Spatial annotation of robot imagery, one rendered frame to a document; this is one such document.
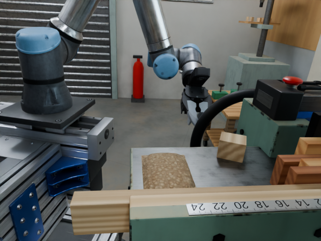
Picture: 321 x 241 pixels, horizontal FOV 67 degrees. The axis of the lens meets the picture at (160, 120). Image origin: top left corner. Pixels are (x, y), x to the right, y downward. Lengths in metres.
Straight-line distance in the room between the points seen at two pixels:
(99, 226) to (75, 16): 0.71
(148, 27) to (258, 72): 2.01
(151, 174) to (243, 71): 2.29
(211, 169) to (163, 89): 3.05
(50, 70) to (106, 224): 0.58
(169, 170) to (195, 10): 3.05
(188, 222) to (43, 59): 0.64
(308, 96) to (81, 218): 0.38
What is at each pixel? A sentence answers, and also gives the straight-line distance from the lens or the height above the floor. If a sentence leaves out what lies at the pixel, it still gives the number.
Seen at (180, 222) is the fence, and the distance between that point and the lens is 0.22.
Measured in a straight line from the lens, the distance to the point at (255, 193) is 0.27.
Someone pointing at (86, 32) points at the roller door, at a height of 0.84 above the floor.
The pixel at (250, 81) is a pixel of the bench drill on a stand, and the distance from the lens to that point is 2.62.
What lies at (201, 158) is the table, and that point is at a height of 0.90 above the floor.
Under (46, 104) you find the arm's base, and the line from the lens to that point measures 0.79.
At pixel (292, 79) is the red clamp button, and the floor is 1.02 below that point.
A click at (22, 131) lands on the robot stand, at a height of 0.75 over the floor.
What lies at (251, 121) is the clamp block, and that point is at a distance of 0.49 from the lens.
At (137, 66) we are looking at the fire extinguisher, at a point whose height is 0.47.
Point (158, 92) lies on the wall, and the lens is 3.41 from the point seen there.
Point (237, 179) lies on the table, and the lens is 0.37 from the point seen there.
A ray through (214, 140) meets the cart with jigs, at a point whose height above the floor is 0.18.
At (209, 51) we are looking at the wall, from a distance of 3.39.
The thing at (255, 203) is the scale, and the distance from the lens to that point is 0.25.
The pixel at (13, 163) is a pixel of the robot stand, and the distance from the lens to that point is 0.76.
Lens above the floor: 1.11
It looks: 24 degrees down
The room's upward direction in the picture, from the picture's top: 3 degrees clockwise
